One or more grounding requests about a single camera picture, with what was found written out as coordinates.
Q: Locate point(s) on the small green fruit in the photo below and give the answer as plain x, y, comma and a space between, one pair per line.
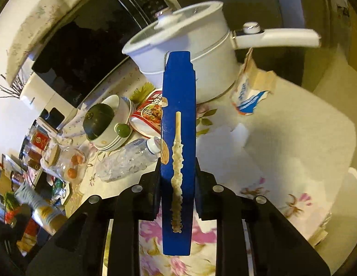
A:
123, 130

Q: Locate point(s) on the floral microwave cover cloth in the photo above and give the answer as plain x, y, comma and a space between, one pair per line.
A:
42, 17

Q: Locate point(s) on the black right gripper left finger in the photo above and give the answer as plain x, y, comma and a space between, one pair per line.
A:
78, 247

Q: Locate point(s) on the torn brown cardboard carton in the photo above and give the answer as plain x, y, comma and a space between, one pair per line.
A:
252, 86

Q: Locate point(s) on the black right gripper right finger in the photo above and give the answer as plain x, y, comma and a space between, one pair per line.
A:
252, 234

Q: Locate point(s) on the grey refrigerator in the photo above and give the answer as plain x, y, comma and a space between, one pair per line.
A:
302, 66

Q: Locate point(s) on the white electric cooking pot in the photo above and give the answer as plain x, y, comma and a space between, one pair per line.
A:
202, 30

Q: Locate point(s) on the stacked white bowls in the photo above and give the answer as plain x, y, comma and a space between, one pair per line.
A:
123, 108

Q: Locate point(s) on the dark green squash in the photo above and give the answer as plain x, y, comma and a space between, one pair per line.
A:
97, 119

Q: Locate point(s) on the floral tablecloth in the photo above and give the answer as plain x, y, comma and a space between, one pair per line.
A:
295, 150

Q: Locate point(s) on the clear bag of oranges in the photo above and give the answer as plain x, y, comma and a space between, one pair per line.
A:
65, 163

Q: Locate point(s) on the clear crushed plastic bottle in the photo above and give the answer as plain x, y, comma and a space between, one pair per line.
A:
132, 158

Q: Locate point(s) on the white appliance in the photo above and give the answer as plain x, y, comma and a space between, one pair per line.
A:
39, 96

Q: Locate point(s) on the black microwave oven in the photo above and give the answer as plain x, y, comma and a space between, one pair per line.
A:
86, 44

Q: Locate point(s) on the red instant noodle cup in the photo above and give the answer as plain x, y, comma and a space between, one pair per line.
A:
146, 119

